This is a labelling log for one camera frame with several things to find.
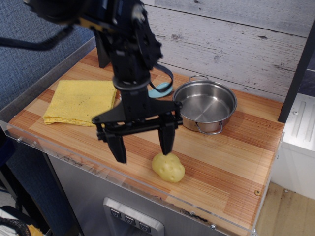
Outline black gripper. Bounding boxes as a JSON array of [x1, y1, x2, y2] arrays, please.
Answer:
[[92, 84, 183, 164]]

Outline yellow toy potato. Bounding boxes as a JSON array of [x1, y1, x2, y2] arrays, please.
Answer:
[[152, 153, 186, 183]]

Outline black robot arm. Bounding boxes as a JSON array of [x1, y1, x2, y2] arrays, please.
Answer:
[[26, 0, 182, 163]]

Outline folded yellow cloth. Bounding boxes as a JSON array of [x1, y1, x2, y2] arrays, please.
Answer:
[[43, 80, 117, 127]]

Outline light blue dish brush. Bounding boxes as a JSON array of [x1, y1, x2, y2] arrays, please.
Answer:
[[148, 82, 173, 98]]

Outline small stainless steel pot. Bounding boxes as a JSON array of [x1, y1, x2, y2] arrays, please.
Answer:
[[173, 75, 238, 135]]

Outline silver toy dishwasher front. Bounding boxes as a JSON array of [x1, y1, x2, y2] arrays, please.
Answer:
[[48, 155, 221, 236]]

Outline silver button control panel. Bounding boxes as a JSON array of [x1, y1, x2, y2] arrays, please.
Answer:
[[103, 197, 165, 236]]

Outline white side cabinet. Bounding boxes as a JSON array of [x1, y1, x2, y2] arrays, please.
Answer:
[[271, 93, 315, 199]]

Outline black left frame post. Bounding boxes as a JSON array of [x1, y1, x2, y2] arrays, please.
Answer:
[[94, 31, 110, 68]]

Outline black frame post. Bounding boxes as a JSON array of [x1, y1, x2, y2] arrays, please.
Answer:
[[94, 31, 110, 68], [277, 0, 315, 123]]

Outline black braided cable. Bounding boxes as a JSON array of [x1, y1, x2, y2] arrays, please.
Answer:
[[0, 217, 32, 236]]

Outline black right frame post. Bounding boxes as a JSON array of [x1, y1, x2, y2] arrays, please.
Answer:
[[277, 0, 315, 123]]

